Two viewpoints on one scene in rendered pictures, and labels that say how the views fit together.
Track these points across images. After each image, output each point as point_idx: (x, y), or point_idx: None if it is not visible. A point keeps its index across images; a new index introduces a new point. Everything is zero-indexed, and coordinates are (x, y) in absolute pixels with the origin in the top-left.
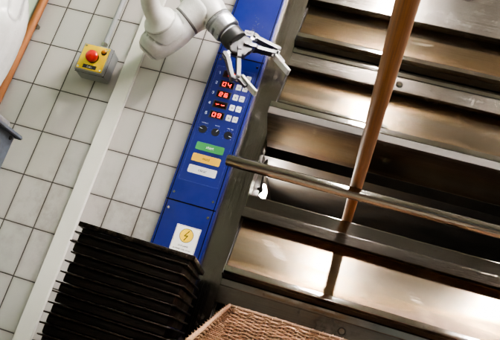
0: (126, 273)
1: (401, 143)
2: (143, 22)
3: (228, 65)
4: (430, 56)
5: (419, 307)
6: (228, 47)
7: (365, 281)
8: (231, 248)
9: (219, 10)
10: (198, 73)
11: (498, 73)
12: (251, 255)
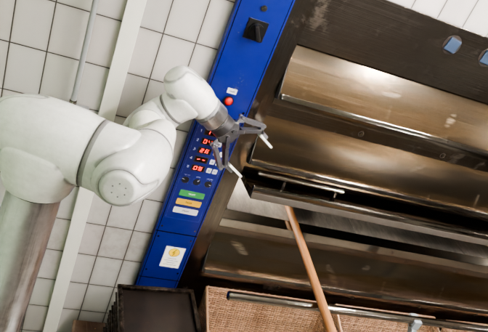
0: None
1: (351, 217)
2: (113, 71)
3: (217, 159)
4: (395, 110)
5: (330, 274)
6: (217, 138)
7: (299, 261)
8: (208, 251)
9: (210, 113)
10: None
11: (444, 127)
12: (222, 255)
